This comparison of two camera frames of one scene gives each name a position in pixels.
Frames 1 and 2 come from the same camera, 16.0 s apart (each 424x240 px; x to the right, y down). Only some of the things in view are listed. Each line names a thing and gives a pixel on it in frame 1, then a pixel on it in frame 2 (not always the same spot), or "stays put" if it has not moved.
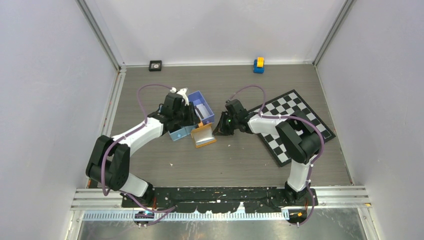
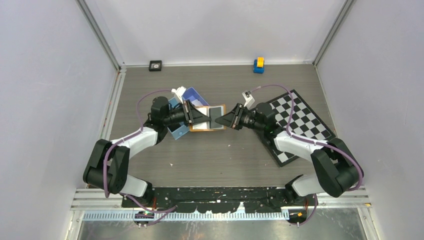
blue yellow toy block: (259, 65) stays put
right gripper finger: (229, 129) to (228, 118)
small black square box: (155, 65) stays put
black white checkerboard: (286, 104) stays put
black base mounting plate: (222, 200) stays put
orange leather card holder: (202, 135) to (213, 112)
